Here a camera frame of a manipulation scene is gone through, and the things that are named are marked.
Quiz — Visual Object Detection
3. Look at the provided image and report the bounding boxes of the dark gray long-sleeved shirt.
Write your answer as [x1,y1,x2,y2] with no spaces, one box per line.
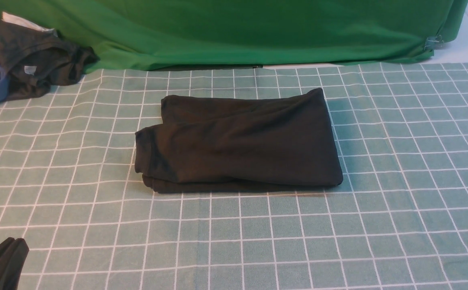
[135,88,344,193]

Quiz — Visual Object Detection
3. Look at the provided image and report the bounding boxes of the crumpled dark gray garment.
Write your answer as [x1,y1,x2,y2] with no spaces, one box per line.
[0,20,99,101]

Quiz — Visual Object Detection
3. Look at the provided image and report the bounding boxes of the white cloth in pile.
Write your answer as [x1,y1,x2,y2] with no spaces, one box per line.
[2,12,58,37]

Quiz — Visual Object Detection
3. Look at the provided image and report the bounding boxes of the green backdrop cloth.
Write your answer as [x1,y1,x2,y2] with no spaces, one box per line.
[0,0,468,71]

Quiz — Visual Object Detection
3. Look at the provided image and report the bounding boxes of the green checkered tablecloth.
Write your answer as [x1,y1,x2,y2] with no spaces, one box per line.
[0,63,468,290]

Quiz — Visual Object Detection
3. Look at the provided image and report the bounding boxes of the metal binder clip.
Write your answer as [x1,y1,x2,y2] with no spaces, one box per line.
[424,35,445,51]

